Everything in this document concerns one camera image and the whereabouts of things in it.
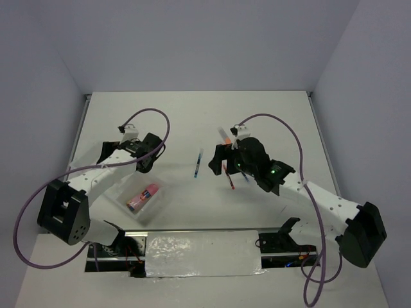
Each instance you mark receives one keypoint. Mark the right table rail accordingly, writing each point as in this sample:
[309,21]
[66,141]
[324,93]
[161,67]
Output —
[326,152]

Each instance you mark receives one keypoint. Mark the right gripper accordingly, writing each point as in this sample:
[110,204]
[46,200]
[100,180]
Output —
[223,151]

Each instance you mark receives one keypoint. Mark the clear plastic container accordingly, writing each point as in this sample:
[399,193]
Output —
[118,190]

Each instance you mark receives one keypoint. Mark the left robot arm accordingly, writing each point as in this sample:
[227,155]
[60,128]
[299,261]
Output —
[65,207]

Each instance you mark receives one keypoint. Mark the blue pen left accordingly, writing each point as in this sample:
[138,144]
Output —
[199,158]

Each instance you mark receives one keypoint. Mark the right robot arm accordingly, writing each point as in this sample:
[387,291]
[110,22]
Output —
[360,228]

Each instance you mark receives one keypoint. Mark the red pen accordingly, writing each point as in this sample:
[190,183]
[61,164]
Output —
[224,167]

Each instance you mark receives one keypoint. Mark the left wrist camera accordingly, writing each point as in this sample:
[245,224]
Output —
[129,132]

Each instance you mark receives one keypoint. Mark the blue pen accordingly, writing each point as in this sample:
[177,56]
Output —
[199,158]
[245,177]

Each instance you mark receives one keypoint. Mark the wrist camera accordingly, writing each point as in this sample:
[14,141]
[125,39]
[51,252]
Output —
[129,132]
[240,132]

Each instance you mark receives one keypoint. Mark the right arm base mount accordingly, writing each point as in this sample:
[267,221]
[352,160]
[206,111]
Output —
[279,250]

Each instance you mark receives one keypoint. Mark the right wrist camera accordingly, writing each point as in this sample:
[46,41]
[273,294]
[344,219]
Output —
[240,132]

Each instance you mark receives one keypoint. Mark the orange highlighter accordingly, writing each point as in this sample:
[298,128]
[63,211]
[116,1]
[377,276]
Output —
[226,139]

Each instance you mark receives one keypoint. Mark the pink highlighter in container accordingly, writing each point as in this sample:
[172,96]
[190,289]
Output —
[149,191]

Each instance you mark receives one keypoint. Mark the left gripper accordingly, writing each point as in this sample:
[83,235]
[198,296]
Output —
[108,148]

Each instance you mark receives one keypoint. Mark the blue pen right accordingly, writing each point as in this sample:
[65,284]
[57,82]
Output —
[245,177]

